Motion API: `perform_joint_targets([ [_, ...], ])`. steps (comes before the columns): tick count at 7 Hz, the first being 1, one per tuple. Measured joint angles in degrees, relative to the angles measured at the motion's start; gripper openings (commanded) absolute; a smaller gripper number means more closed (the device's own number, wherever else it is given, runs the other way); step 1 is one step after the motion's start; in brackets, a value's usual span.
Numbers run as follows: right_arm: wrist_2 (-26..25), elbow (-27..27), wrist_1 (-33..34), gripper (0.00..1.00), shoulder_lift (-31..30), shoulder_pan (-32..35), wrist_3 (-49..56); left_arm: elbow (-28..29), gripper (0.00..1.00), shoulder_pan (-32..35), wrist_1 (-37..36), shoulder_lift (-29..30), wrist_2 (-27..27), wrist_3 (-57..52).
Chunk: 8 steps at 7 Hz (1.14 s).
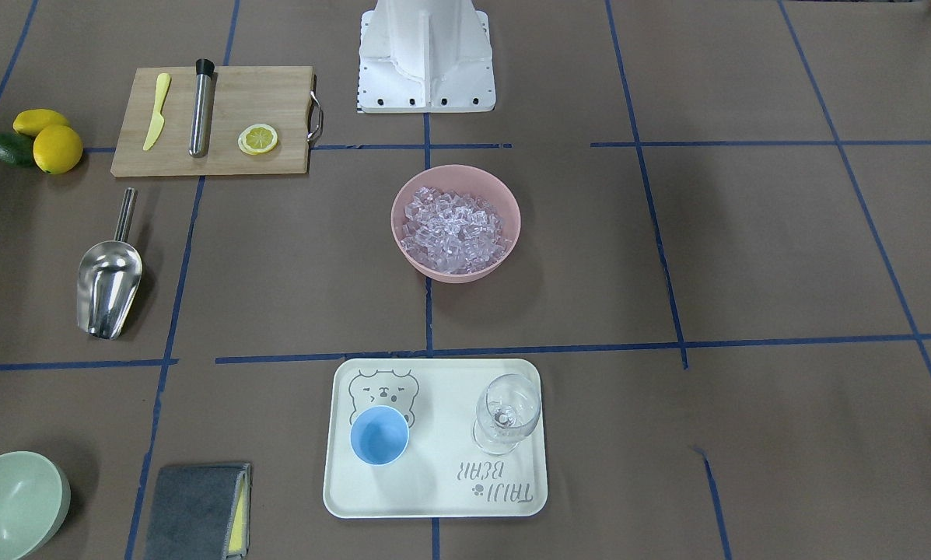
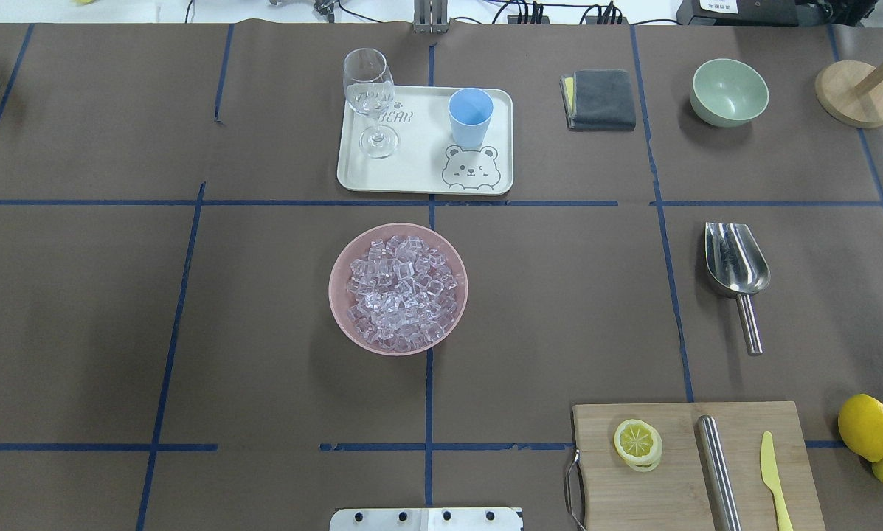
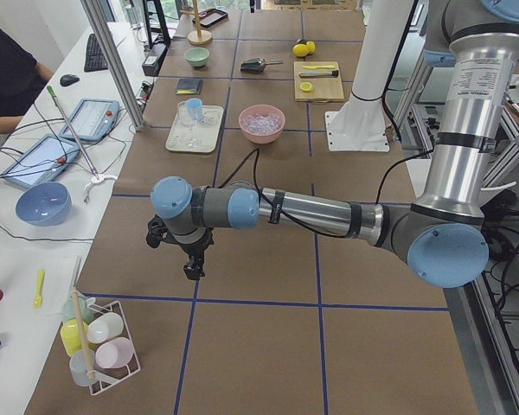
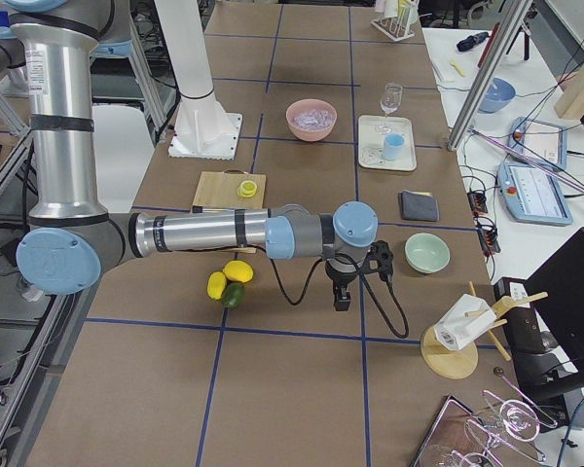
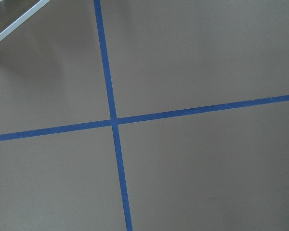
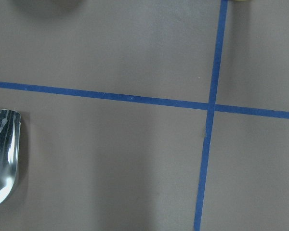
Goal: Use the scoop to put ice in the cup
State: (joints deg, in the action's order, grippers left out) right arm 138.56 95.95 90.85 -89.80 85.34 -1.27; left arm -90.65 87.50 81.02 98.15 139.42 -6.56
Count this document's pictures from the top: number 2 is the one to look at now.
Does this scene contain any stainless steel ice scoop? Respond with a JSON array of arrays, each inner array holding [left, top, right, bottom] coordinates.
[[703, 222, 771, 355]]

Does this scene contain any blue plastic cup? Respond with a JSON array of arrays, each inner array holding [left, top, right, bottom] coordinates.
[[448, 88, 494, 148]]

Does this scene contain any steel muddler rod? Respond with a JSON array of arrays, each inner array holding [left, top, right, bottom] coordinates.
[[696, 414, 742, 530]]

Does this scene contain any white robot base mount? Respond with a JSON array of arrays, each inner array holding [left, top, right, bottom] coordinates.
[[329, 507, 524, 530]]

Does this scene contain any wooden cup stand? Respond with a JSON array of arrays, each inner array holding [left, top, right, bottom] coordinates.
[[814, 60, 883, 128]]

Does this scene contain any green bowl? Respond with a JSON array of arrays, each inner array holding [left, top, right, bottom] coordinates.
[[690, 58, 769, 128]]

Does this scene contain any pink bowl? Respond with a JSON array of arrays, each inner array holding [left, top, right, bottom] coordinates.
[[328, 223, 469, 356]]

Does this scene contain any pile of clear ice cubes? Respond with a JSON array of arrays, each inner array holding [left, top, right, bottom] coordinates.
[[347, 235, 460, 353]]

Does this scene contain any cream bear serving tray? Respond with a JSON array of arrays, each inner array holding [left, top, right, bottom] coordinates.
[[336, 86, 514, 196]]

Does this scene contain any yellow plastic knife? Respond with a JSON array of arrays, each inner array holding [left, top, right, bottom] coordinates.
[[759, 431, 793, 531]]

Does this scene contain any wooden cutting board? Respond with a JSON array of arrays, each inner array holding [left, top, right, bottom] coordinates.
[[569, 401, 825, 530]]

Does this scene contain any lemon slice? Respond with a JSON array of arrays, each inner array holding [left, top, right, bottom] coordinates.
[[613, 419, 663, 473]]

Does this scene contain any grey folded cloth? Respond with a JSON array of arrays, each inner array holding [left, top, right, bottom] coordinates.
[[561, 69, 636, 131]]

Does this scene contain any clear wine glass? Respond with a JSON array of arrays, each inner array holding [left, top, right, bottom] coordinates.
[[343, 48, 398, 160]]

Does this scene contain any aluminium frame post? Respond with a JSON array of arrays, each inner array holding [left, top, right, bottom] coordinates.
[[413, 0, 450, 34]]

